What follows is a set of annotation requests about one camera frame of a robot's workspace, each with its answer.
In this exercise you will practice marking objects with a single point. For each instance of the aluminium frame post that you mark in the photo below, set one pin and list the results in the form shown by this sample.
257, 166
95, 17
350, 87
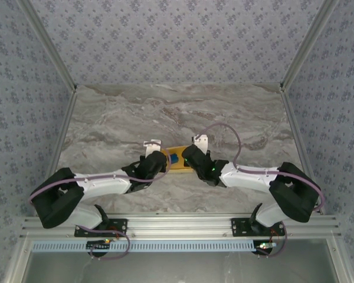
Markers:
48, 44
308, 44

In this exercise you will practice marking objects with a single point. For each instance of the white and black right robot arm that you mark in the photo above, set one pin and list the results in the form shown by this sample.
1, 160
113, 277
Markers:
247, 177

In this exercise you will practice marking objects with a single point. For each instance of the yellow paper box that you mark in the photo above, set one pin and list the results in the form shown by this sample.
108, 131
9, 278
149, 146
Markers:
180, 151

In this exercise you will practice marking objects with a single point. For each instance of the aluminium mounting rail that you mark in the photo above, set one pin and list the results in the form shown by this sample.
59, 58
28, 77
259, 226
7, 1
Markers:
180, 224

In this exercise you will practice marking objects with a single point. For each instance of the small blue cube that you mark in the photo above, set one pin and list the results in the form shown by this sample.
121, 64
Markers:
174, 158

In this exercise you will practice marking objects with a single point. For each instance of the grey metal panel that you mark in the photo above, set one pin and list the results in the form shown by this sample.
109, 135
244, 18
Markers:
180, 268

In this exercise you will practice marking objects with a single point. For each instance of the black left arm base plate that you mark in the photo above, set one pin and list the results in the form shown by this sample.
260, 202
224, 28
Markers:
82, 233

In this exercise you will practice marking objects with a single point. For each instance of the aluminium lower frame bar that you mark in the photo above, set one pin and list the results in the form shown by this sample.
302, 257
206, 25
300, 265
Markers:
16, 262
340, 262

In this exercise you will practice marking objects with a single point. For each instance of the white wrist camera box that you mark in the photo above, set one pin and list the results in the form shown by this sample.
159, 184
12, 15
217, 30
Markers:
202, 143
153, 147

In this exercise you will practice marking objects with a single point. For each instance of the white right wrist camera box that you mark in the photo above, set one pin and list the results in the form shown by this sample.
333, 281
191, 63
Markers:
202, 143

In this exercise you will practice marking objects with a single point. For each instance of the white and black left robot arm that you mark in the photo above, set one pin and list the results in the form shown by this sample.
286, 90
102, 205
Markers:
106, 182

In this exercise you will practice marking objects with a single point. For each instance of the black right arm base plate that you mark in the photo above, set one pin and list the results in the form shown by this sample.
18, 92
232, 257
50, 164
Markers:
239, 227

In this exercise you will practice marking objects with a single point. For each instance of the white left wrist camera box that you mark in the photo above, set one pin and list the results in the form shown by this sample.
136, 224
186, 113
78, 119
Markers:
153, 147

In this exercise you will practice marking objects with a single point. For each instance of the aluminium table side rail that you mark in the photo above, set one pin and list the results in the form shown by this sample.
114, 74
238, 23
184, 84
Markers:
60, 132
293, 118

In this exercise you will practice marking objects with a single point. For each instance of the small black electronics board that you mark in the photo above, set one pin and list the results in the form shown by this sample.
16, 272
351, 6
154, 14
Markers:
264, 246
97, 245

